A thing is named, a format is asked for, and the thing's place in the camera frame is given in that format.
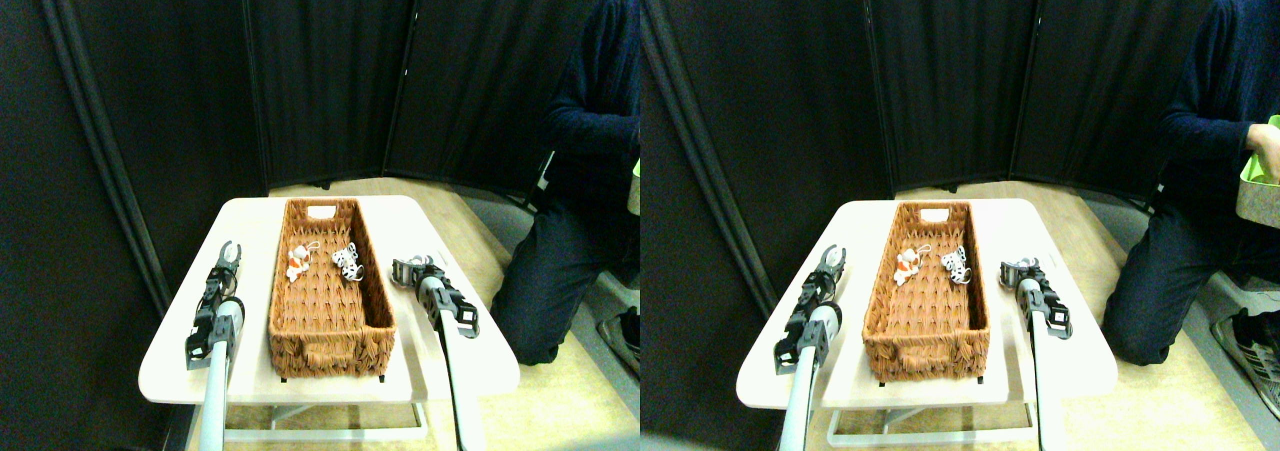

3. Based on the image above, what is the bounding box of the brown wicker basket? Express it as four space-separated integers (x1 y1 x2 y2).
862 201 992 383
268 198 398 380

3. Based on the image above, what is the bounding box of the green and beige box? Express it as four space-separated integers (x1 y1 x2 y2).
1235 114 1280 227

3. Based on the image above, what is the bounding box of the person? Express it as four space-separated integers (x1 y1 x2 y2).
490 0 641 370
1100 0 1280 422

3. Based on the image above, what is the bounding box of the orange and white toy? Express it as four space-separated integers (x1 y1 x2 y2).
893 244 931 287
286 241 323 284

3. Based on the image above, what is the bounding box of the low white table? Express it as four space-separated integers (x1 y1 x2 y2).
736 199 1119 446
138 195 521 443

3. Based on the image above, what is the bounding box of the white spotted dog toy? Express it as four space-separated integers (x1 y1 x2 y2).
332 243 364 282
940 245 973 285

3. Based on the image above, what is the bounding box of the black curtain stand pole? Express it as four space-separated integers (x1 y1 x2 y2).
640 1 779 317
33 0 173 317

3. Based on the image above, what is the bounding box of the person's hand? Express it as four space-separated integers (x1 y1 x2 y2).
1247 121 1280 184

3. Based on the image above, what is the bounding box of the white shelf unit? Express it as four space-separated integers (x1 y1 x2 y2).
1156 154 1280 317
538 149 641 307

